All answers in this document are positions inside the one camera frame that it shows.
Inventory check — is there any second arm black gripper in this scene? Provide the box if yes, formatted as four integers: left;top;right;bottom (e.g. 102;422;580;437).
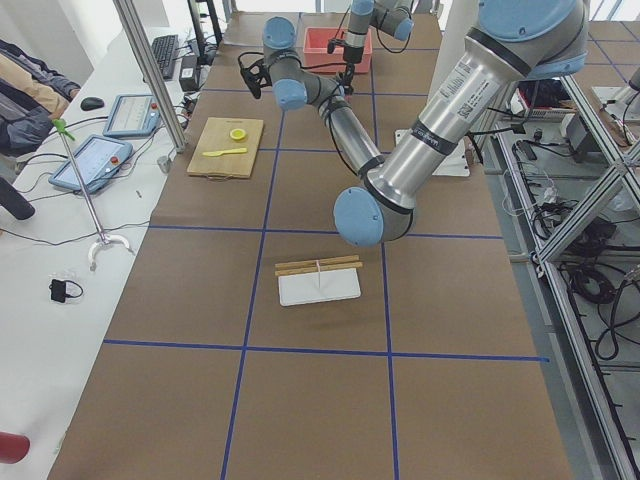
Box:
343;44;361;65

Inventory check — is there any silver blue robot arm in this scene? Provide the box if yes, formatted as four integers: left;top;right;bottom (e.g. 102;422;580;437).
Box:
262;1;589;246

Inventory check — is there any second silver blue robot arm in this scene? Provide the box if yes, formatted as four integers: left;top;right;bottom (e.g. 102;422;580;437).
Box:
343;0;414;64

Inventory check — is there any pink plastic bin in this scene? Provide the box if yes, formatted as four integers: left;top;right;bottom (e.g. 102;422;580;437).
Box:
303;27;345;75

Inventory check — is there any yellow lemon slice toy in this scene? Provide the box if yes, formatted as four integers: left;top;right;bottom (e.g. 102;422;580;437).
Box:
229;128;247;141

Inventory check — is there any yellow plastic knife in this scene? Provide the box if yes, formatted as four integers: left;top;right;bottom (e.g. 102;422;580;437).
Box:
201;147;248;158

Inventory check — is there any wooden cutting board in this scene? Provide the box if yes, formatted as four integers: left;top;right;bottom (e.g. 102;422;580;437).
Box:
187;117;264;179

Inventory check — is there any black power adapter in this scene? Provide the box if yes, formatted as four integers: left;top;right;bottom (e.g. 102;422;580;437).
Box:
179;54;201;92

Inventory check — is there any black keyboard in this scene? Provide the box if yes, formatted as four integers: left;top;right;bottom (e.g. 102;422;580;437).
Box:
151;34;179;80

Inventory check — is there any blue teach pendant far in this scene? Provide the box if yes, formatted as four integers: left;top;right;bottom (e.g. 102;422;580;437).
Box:
103;94;161;138

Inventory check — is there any blue teach pendant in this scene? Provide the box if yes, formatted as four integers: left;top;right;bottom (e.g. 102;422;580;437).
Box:
103;94;161;138
48;135;133;194

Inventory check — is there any white towel rack stand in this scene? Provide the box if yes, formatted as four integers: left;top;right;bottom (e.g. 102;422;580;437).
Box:
275;255;363;307

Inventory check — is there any black computer mouse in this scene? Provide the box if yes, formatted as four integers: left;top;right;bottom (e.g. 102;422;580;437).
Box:
80;97;105;111

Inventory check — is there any blue teach pendant near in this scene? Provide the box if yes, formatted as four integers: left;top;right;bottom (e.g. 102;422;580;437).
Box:
48;135;133;194

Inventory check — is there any metal stand with green clip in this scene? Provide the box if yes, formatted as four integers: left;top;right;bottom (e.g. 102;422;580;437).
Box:
52;118;135;272

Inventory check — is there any jacket on chair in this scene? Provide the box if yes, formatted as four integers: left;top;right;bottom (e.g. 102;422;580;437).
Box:
1;41;81;157

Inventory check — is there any red cylinder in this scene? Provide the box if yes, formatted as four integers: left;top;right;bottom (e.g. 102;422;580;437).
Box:
0;431;31;464

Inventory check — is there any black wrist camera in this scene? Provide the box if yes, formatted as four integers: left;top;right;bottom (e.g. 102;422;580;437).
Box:
237;51;272;99

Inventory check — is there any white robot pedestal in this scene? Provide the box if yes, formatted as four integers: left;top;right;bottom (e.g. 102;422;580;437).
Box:
427;0;478;177

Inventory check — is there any aluminium frame post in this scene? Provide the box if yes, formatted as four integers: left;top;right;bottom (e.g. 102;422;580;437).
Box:
113;0;187;153

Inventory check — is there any black foam handle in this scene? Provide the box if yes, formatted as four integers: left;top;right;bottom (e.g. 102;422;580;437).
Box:
0;177;35;220

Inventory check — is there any small black strap device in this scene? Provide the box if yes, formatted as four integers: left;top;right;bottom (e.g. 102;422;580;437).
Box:
49;279;84;303

